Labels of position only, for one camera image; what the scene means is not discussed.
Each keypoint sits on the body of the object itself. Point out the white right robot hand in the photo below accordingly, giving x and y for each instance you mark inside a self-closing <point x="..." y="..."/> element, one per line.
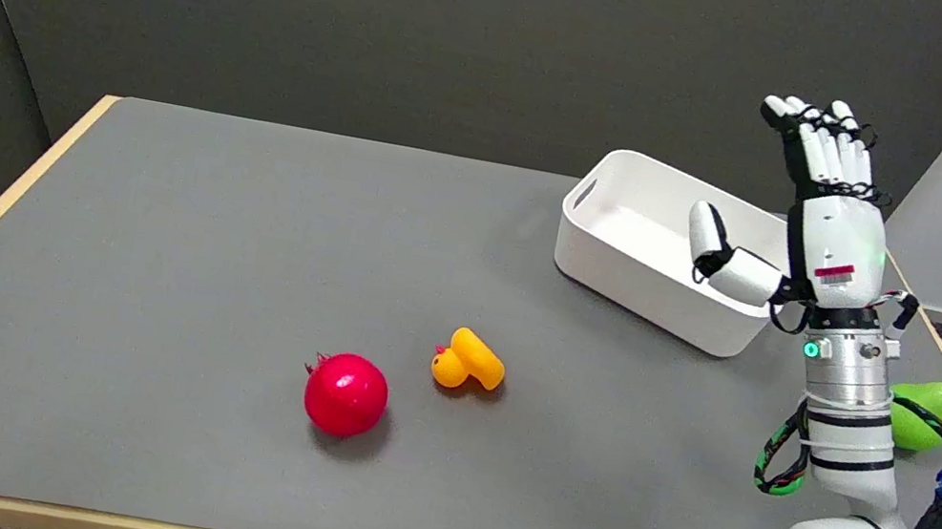
<point x="834" y="237"/>

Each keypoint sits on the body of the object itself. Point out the yellow rubber duck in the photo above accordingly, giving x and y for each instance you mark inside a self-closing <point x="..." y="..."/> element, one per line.
<point x="468" y="361"/>

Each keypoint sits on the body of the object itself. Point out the white plastic bin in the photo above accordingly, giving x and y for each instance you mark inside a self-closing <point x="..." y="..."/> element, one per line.
<point x="648" y="247"/>

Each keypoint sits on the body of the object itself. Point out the green pear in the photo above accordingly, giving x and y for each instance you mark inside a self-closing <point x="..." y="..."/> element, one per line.
<point x="925" y="408"/>

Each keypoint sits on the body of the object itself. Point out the red pomegranate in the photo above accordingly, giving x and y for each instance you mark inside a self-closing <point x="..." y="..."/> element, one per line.
<point x="345" y="394"/>

